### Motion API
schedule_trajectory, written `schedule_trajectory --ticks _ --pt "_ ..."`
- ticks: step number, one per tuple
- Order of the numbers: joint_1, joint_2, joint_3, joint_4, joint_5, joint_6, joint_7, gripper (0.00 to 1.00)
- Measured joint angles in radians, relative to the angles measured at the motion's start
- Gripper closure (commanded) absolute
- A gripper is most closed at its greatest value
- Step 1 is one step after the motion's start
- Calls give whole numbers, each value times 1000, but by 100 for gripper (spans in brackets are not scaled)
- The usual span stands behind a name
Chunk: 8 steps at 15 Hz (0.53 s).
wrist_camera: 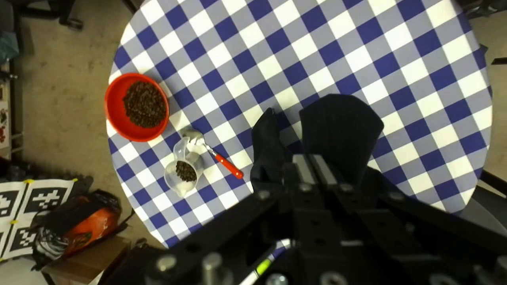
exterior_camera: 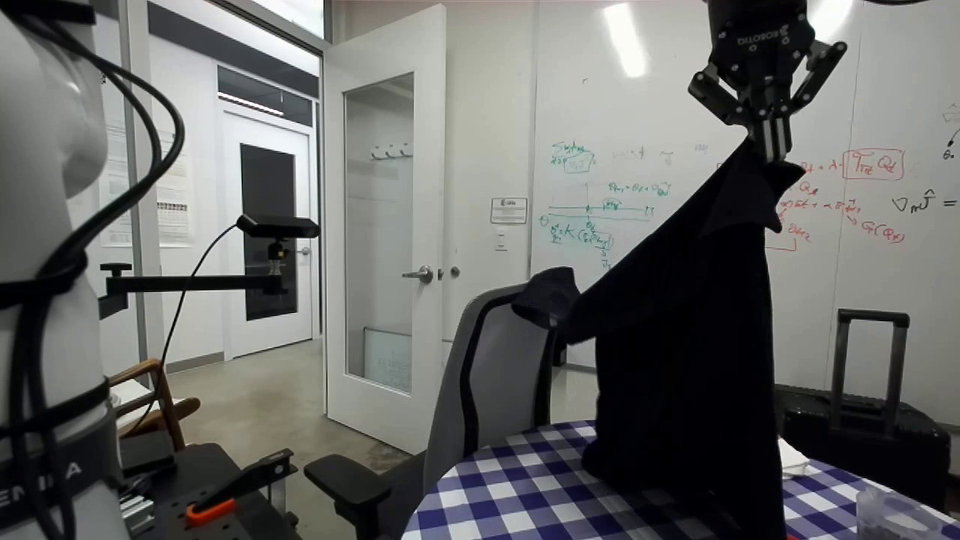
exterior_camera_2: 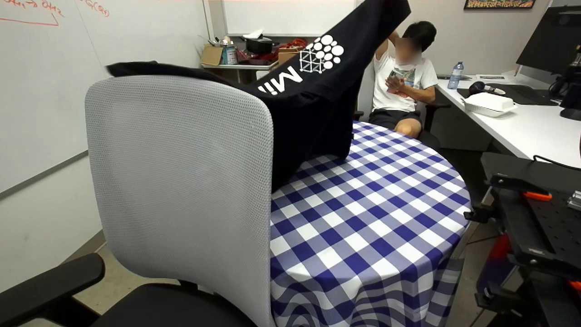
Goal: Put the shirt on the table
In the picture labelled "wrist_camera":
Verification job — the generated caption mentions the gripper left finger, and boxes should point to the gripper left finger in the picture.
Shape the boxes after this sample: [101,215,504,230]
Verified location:
[147,154,317,285]

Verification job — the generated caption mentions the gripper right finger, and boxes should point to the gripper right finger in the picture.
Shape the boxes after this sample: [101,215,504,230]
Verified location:
[310,154,507,285]

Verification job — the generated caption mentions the white green pen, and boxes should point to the white green pen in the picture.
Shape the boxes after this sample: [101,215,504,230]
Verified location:
[239,253,278,285]

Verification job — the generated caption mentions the small heap of coffee beans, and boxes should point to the small heap of coffee beans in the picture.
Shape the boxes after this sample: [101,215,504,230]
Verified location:
[175,160,198,182]

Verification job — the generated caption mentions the clear plastic measuring cup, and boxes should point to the clear plastic measuring cup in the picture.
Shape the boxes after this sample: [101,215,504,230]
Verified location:
[164,137,205,198]

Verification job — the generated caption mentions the orange black bag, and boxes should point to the orange black bag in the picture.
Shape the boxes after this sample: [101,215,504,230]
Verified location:
[31,189,124,270]

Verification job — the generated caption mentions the cardboard box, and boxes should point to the cardboard box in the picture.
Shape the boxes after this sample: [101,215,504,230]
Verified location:
[41,235,132,285]

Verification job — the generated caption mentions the red bowl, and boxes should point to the red bowl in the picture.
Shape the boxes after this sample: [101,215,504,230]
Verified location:
[104,73,170,142]

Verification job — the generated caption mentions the blue white checkered tablecloth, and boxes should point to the blue white checkered tablecloth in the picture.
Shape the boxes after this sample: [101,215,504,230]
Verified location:
[106,0,494,248]

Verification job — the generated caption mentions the black white marker board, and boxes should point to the black white marker board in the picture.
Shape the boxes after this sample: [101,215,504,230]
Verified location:
[0,179,78,260]

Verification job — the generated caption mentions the black chair base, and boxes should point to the black chair base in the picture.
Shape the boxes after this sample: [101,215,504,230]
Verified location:
[11,0,84,31]

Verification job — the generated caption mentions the spoon with red handle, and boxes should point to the spoon with red handle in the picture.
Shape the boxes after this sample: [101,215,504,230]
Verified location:
[181,129,244,179]

